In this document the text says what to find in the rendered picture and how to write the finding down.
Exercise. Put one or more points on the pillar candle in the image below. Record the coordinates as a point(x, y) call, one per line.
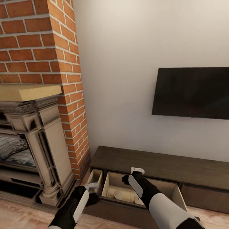
point(118, 195)
point(137, 200)

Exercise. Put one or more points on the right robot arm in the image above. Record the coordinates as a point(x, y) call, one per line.
point(166, 213)

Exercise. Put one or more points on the cabinet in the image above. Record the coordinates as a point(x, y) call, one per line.
point(185, 181)

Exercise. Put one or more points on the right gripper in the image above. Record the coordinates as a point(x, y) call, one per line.
point(125, 180)

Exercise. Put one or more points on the wall mounted tv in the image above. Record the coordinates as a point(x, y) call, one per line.
point(198, 92)

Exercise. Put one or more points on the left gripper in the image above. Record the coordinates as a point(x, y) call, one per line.
point(93, 199)

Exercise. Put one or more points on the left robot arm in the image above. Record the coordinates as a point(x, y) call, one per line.
point(68, 216)

